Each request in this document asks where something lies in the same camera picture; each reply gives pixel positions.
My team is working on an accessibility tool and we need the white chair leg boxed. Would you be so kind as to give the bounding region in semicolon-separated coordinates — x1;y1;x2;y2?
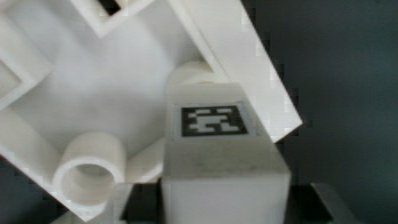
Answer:
161;61;291;224

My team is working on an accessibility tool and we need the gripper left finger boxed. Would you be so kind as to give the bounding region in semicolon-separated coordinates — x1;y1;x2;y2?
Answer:
49;183;163;224

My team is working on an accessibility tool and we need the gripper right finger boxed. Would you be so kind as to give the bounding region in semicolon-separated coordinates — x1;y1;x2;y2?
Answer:
285;183;367;224

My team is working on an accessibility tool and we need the white chair seat part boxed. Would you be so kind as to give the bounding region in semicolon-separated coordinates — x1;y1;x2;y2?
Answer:
0;0;301;221

